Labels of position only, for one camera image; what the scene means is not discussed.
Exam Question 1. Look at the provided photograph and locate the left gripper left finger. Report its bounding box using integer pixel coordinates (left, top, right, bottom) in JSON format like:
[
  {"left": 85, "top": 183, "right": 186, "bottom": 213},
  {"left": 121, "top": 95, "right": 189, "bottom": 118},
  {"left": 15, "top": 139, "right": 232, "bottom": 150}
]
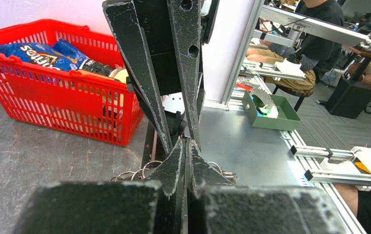
[{"left": 13, "top": 139, "right": 186, "bottom": 234}]

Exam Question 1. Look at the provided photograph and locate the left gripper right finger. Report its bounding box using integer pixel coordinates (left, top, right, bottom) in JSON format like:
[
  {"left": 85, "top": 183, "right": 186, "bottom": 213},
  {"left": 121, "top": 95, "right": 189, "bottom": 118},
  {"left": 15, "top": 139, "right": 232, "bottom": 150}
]
[{"left": 186, "top": 139, "right": 347, "bottom": 234}]

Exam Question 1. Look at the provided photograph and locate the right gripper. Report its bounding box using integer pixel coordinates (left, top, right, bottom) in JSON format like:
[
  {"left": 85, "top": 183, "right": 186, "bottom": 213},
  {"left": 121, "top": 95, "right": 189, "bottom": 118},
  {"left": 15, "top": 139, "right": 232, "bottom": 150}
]
[{"left": 102, "top": 0, "right": 219, "bottom": 155}]

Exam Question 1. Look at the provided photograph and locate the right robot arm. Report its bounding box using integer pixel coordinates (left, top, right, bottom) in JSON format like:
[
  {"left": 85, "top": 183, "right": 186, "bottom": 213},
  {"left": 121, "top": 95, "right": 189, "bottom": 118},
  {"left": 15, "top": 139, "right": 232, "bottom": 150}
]
[{"left": 102, "top": 0, "right": 219, "bottom": 156}]

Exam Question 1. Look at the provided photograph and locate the yellow sponge ball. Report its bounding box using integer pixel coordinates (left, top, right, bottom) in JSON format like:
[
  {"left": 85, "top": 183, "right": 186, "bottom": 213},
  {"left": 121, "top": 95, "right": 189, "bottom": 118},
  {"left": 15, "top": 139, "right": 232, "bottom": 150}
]
[{"left": 109, "top": 68, "right": 128, "bottom": 83}]

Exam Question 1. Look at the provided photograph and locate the black can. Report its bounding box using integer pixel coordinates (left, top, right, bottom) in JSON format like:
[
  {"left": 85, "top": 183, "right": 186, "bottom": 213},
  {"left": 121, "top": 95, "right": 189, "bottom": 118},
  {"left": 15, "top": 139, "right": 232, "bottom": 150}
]
[{"left": 79, "top": 58, "right": 117, "bottom": 77}]

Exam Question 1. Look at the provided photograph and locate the blue Doritos chip bag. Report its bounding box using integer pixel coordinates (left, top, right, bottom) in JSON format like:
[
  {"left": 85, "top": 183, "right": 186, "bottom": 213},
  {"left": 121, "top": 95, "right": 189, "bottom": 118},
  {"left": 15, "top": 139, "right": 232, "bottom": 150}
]
[{"left": 0, "top": 39, "right": 89, "bottom": 72}]

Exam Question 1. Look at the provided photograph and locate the green metal tray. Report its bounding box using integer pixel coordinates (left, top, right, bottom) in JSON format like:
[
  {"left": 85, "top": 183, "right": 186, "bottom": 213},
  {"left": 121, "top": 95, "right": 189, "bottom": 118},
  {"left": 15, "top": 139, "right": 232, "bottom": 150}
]
[{"left": 242, "top": 89, "right": 301, "bottom": 131}]

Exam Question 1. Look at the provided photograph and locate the red plastic basket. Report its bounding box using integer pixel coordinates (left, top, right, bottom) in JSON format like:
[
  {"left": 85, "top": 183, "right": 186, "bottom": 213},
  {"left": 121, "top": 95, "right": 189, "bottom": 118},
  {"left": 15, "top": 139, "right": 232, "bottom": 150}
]
[{"left": 0, "top": 19, "right": 143, "bottom": 147}]

